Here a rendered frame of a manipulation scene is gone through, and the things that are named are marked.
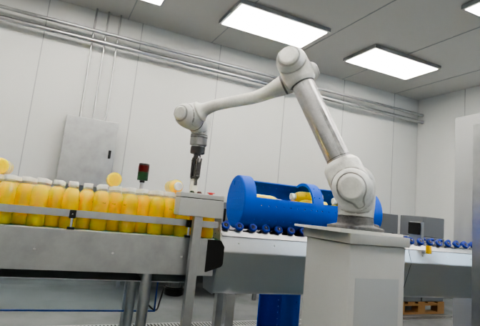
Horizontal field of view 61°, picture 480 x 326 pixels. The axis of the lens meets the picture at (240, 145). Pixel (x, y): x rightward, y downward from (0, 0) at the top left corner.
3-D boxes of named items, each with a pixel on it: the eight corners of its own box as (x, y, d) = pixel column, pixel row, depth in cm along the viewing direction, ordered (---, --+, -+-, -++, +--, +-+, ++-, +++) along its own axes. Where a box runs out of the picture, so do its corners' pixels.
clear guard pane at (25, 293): (153, 309, 222) (164, 221, 230) (-9, 309, 195) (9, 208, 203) (153, 309, 223) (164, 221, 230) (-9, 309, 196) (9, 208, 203)
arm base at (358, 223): (393, 234, 174) (393, 220, 175) (352, 229, 166) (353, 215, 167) (363, 231, 191) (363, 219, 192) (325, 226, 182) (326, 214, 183)
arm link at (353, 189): (381, 202, 166) (381, 198, 146) (345, 218, 170) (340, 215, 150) (306, 52, 191) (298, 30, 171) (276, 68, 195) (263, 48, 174)
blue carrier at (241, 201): (381, 241, 233) (384, 191, 237) (241, 230, 203) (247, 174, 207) (351, 235, 260) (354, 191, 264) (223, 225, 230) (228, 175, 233)
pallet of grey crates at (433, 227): (443, 313, 513) (445, 219, 532) (397, 314, 480) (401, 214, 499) (375, 292, 621) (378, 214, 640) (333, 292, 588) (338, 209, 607)
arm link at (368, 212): (375, 219, 183) (377, 171, 187) (374, 217, 166) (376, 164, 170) (338, 215, 189) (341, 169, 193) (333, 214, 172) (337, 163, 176)
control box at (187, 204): (222, 219, 179) (224, 195, 181) (178, 214, 172) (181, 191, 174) (215, 217, 188) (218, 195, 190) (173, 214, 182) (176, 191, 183)
